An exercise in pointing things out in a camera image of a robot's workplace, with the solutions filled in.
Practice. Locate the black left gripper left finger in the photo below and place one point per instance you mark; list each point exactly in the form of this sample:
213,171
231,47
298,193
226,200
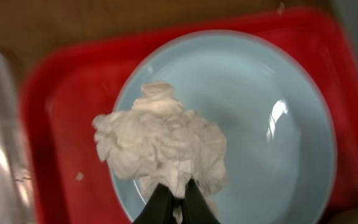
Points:
158,209

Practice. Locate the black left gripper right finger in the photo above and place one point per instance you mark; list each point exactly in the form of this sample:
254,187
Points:
195,210

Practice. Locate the white napkin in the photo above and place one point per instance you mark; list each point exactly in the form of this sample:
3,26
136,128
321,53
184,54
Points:
158,141

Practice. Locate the clear plastic waste bin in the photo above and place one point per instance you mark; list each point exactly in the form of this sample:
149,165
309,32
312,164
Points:
16,189

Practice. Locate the light blue plate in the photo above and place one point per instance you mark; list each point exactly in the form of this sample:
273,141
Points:
281,148

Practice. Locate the red serving tray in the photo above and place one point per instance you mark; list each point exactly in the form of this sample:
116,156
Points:
70,87

